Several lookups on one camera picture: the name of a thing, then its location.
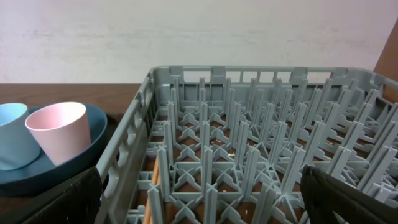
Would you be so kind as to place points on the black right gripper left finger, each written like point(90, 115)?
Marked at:
point(79, 203)

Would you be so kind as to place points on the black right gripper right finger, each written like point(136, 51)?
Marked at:
point(325, 197)

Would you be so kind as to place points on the grey dishwasher rack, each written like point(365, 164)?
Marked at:
point(232, 143)

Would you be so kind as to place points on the dark blue plate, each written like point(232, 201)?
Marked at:
point(41, 174)

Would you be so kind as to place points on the wooden chopstick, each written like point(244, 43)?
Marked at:
point(147, 215)
point(155, 175)

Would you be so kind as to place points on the pink cup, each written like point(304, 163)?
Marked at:
point(61, 130)

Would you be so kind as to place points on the light blue cup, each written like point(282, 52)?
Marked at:
point(18, 146)

